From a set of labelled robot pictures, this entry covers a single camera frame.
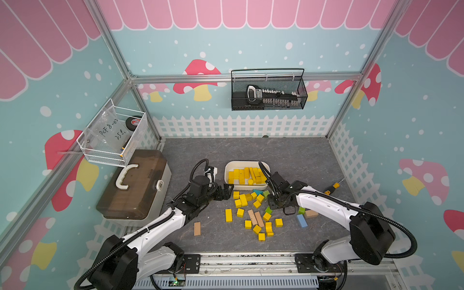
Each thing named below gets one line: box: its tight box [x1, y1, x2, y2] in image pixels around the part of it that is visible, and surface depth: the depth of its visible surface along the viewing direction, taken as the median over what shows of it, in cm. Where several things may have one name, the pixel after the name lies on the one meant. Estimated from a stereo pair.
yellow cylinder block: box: [244, 167, 251, 180], surface depth 103 cm
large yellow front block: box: [224, 208, 234, 223], surface depth 89 cm
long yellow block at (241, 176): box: [238, 169, 245, 185], surface depth 102 cm
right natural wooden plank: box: [254, 211, 265, 228], surface depth 87 cm
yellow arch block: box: [265, 221, 275, 237], surface depth 85 cm
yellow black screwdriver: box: [324, 177, 345, 196], surface depth 97 cm
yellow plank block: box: [233, 168, 240, 181], surface depth 103 cm
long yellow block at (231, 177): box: [227, 171, 234, 185], surface depth 101 cm
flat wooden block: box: [193, 221, 202, 237], surface depth 85 cm
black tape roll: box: [125, 115, 142, 132], surface depth 82 cm
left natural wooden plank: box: [247, 209, 258, 226], surface depth 88 cm
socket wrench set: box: [245, 84, 301, 107], surface depth 91 cm
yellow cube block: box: [236, 208, 245, 219], surface depth 88 cm
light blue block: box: [296, 213, 309, 228], surface depth 87 cm
